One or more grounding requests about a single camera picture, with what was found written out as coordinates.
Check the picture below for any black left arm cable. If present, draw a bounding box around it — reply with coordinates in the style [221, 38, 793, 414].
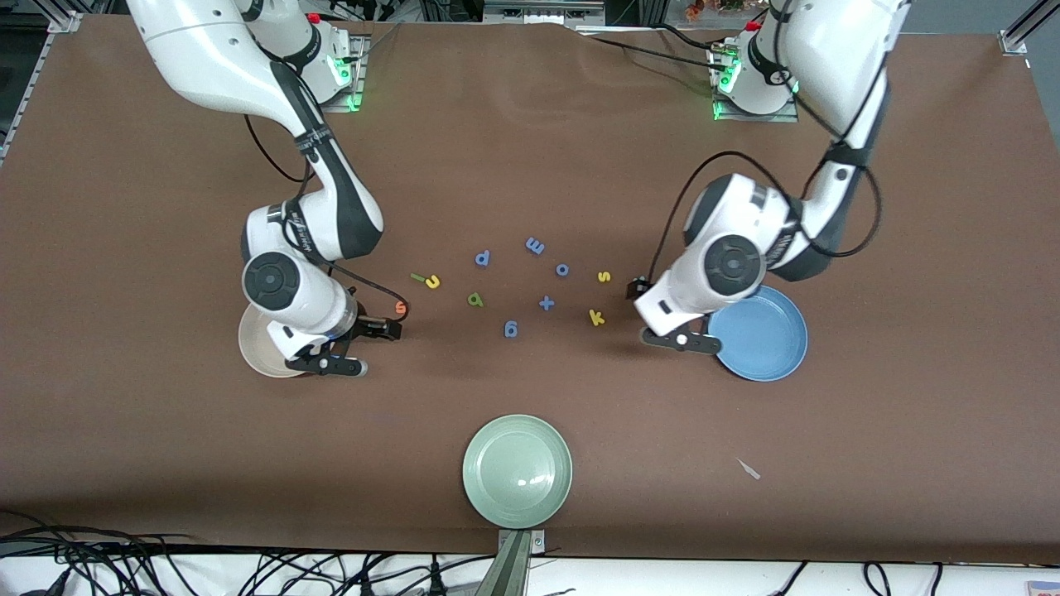
[646, 149, 883, 286]

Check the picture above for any pale green plate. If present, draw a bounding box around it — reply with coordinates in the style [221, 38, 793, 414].
[462, 414, 574, 530]

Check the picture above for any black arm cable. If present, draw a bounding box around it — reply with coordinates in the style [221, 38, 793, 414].
[243, 112, 411, 320]
[646, 149, 883, 286]

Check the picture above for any grey metal background device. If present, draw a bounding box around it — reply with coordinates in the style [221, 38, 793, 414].
[483, 0, 607, 26]

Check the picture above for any blue plate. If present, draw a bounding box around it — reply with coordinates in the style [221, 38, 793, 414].
[706, 285, 809, 382]

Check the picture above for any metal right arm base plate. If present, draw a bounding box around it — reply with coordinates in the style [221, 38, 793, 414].
[319, 33, 369, 113]

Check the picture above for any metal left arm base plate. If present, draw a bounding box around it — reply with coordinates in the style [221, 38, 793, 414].
[711, 46, 800, 123]

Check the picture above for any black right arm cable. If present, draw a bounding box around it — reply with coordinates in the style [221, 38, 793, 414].
[243, 112, 411, 320]

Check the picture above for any grey metal camera bracket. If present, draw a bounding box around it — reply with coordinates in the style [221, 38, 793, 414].
[497, 530, 547, 596]

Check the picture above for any black base supply cable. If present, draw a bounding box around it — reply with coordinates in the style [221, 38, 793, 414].
[590, 36, 723, 70]
[653, 23, 726, 52]

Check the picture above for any beige brown plate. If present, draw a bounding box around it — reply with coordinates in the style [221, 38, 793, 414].
[238, 302, 309, 379]

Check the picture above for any brown table cover sheet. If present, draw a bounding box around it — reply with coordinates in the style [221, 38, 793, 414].
[0, 14, 1060, 568]

